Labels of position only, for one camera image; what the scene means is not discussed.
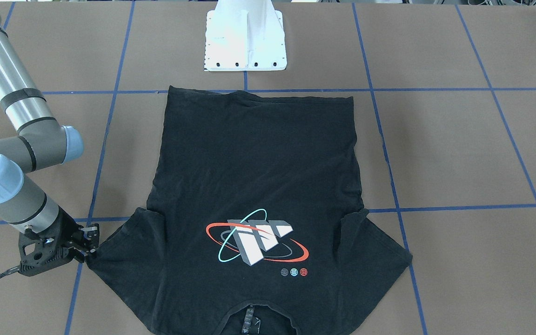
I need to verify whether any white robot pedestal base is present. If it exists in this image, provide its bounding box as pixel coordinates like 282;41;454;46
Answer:
203;0;288;72

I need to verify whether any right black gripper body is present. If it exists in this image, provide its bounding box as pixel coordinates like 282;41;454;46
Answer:
18;209;87;276

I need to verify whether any black graphic t-shirt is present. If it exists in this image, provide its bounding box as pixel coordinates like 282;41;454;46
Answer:
87;87;412;335

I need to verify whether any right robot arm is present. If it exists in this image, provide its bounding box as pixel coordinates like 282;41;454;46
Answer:
0;15;99;276

